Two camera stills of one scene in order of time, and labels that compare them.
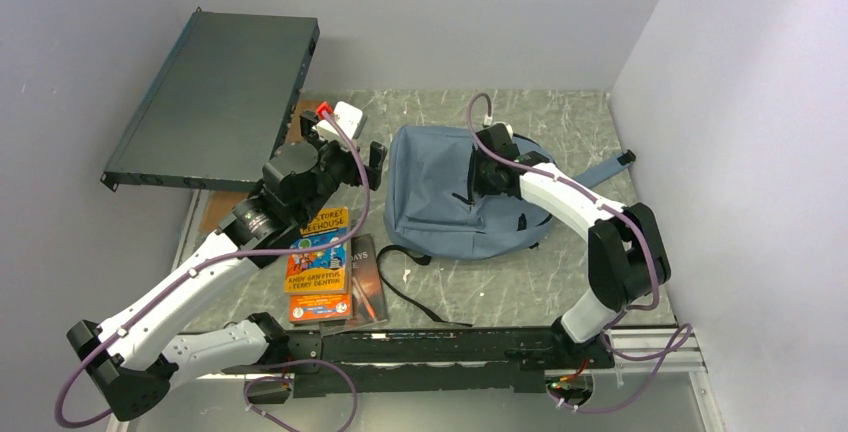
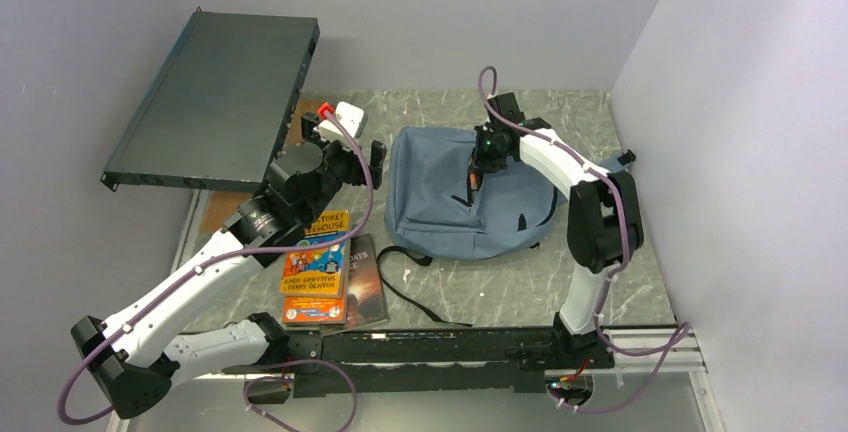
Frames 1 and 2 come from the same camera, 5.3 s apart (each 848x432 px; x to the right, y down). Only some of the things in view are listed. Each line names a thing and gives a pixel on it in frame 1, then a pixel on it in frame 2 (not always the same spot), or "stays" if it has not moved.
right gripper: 480,187 → 484,163
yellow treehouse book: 324,270 stays
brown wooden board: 220,205 stays
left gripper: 348,156 stays
